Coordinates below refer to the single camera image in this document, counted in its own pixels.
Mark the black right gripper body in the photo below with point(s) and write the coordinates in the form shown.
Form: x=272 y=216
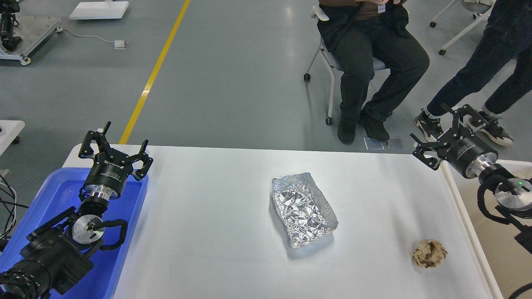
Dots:
x=470 y=156

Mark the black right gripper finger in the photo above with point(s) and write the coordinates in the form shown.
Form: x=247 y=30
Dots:
x=466 y=120
x=434 y=153

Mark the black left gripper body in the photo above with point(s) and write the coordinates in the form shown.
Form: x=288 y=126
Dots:
x=108 y=176

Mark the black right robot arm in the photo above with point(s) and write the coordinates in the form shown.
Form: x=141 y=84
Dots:
x=501 y=196

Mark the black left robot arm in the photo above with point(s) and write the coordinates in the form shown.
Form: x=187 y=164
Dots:
x=58 y=252

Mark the white side table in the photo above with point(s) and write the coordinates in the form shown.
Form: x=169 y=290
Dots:
x=10 y=129

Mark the standing person dark trousers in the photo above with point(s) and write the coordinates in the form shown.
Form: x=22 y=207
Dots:
x=508 y=35

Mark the crumpled brown paper ball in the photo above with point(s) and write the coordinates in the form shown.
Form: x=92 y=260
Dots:
x=429 y=253

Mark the white plastic bin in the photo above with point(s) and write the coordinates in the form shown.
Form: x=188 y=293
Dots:
x=510 y=262

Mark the seated person dark clothes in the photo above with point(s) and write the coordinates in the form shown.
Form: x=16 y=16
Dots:
x=358 y=31

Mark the metal wheeled platform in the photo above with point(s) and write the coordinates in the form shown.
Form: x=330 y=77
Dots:
x=25 y=35

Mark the aluminium foil tray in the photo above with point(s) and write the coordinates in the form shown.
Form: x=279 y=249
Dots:
x=303 y=209

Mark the white flat board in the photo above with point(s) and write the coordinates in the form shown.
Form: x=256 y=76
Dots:
x=99 y=10

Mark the white power adapter with cable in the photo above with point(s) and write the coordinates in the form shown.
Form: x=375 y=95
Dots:
x=118 y=44

